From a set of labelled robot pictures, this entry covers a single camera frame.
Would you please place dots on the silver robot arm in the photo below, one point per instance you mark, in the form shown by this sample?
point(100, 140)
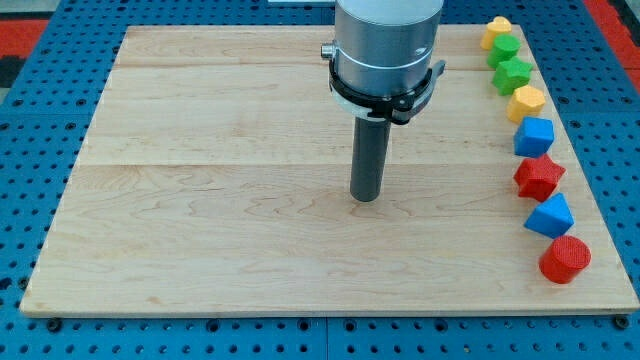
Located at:
point(379, 60)

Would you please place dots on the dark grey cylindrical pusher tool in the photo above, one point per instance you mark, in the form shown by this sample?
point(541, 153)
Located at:
point(369, 154)

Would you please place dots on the light wooden board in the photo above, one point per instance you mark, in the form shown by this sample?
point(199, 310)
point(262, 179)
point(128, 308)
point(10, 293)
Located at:
point(213, 181)

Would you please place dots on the red star block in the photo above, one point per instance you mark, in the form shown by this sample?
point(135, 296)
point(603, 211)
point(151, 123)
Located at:
point(537, 178)

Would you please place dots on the blue cube block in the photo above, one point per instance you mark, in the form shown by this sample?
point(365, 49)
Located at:
point(533, 137)

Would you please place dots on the yellow hexagon block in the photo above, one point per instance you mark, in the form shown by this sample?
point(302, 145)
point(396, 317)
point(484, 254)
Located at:
point(525, 101)

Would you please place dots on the green star block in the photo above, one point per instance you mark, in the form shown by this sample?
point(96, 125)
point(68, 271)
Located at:
point(511, 74)

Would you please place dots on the green cylinder block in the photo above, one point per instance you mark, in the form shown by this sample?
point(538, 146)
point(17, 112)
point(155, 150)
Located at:
point(504, 47)

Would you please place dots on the blue triangle block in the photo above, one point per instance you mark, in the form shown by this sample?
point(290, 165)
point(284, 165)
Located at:
point(551, 218)

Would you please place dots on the yellow heart block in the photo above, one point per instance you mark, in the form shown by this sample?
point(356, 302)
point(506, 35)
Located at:
point(499, 25)

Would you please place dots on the red cylinder block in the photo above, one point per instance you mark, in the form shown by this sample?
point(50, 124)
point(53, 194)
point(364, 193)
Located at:
point(565, 258)

